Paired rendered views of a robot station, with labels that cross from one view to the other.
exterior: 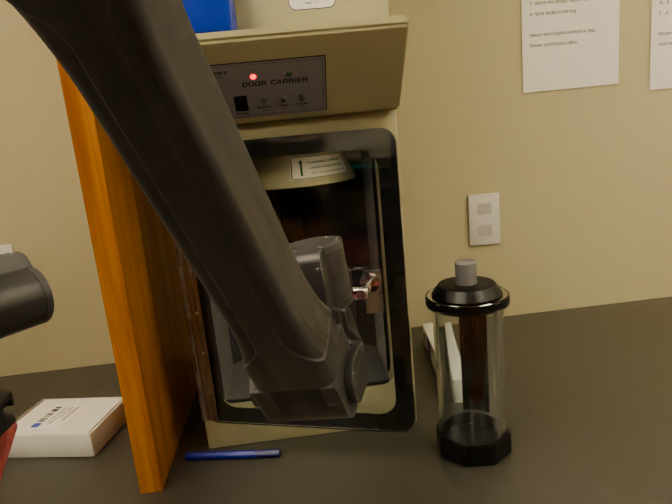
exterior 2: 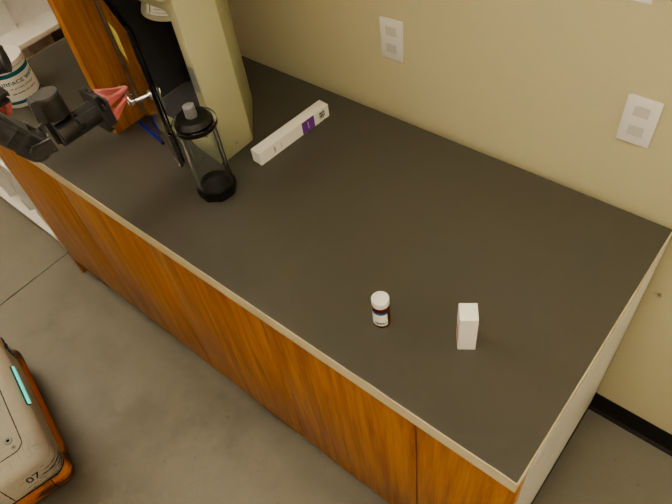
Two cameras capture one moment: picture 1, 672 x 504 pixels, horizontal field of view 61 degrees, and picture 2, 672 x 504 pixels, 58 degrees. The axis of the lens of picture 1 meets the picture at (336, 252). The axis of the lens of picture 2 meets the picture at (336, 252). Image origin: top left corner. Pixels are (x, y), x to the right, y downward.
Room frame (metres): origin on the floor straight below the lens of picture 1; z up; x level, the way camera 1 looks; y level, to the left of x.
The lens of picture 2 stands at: (0.17, -1.25, 2.01)
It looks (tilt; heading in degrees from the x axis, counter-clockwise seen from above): 50 degrees down; 50
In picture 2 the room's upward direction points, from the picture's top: 10 degrees counter-clockwise
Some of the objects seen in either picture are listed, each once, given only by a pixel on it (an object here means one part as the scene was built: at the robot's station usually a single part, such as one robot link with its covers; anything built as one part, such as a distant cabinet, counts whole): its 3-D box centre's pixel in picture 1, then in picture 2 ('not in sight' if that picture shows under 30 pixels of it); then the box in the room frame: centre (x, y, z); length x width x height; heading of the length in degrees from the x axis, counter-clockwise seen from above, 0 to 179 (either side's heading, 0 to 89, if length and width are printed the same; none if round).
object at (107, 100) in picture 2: not in sight; (113, 101); (0.63, 0.02, 1.20); 0.09 x 0.07 x 0.07; 4
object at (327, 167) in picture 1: (291, 290); (137, 77); (0.73, 0.06, 1.19); 0.30 x 0.01 x 0.40; 74
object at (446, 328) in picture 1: (470, 368); (205, 155); (0.72, -0.17, 1.06); 0.11 x 0.11 x 0.21
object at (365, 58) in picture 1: (273, 78); not in sight; (0.73, 0.06, 1.46); 0.32 x 0.11 x 0.10; 94
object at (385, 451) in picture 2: not in sight; (277, 261); (0.86, -0.11, 0.45); 2.05 x 0.67 x 0.90; 94
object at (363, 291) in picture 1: (338, 289); (134, 92); (0.68, 0.00, 1.20); 0.10 x 0.05 x 0.03; 74
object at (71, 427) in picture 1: (66, 425); not in sight; (0.86, 0.47, 0.96); 0.16 x 0.12 x 0.04; 82
